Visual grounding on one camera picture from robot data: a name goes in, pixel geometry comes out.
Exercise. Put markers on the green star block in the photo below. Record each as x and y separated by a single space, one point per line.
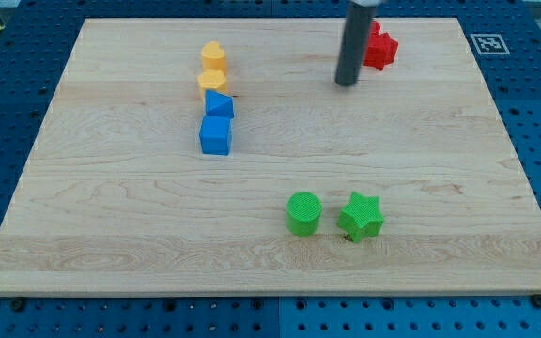
361 217

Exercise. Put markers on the red star block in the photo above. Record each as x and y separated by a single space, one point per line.
381 51

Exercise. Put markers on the red circle block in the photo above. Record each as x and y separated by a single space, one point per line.
375 28

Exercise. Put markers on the green cylinder block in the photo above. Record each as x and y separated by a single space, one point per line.
303 211

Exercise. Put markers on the blue cube block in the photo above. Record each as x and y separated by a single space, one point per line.
215 135

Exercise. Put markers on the blue triangle block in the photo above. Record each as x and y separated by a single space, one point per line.
218 104

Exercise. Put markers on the yellow hexagon block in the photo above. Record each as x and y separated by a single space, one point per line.
212 79

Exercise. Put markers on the wooden board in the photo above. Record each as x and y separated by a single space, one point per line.
117 198

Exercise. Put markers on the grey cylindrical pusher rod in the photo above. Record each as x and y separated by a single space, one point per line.
357 27

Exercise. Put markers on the white fiducial marker tag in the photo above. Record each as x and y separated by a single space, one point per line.
489 44

